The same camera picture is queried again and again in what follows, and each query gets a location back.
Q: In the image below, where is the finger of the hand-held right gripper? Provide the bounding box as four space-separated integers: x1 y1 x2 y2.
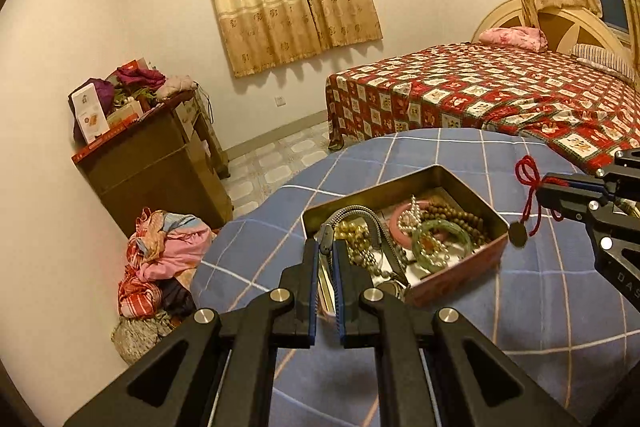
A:
539 149 640 202
537 194 613 228

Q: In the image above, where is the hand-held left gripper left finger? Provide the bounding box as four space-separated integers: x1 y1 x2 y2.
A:
62 237 321 427

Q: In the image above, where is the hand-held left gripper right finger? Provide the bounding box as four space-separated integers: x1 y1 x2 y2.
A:
332 239 581 427

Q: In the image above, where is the red cord necklace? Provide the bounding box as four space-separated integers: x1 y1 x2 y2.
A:
509 155 571 249

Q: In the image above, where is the gold pearl necklace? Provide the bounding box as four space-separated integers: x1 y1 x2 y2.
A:
334 218 381 280

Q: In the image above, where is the silver metal band watch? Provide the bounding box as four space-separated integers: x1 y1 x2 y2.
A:
317 205 416 305

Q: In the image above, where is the brown wooden bead bracelet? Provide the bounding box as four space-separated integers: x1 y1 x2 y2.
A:
420 202 493 245

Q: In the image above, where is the green jade bangle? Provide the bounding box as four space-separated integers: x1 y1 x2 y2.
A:
411 219 473 268

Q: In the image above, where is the small cream pearl bracelet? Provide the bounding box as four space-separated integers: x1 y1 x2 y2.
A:
397 194 451 268

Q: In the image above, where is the pink metal tin box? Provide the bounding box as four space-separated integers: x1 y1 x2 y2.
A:
301 165 507 323

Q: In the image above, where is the pink bangle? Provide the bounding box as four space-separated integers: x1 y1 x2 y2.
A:
387 202 436 253

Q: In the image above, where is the striped pillow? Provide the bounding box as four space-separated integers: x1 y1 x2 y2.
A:
570 43 640 80

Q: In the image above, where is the red patterned bed blanket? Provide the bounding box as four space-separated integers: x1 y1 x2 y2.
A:
325 42 640 175

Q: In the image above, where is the colourful clothes pile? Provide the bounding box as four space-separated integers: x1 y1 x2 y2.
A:
117 207 216 319

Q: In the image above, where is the cream wooden headboard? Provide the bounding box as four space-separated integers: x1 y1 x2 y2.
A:
471 0 640 72

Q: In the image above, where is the pink floral pillow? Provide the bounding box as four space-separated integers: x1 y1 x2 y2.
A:
478 26 548 54

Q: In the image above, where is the grey patterned bag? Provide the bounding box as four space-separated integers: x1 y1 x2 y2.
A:
111 312 176 365

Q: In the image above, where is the brown wooden cabinet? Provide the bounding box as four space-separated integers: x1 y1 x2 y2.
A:
75 89 235 238

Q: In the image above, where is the pale pink cloth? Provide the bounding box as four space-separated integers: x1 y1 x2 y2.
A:
155 76 197 102

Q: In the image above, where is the beige cardboard box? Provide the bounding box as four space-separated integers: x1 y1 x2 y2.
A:
106 99 143 125

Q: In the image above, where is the maroon cloth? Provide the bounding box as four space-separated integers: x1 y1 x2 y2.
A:
116 66 167 92

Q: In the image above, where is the white printed box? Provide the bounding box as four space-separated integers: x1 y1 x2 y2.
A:
70 78 109 144

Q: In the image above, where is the purple cloth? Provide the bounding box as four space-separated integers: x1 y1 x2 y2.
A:
75 78 115 120

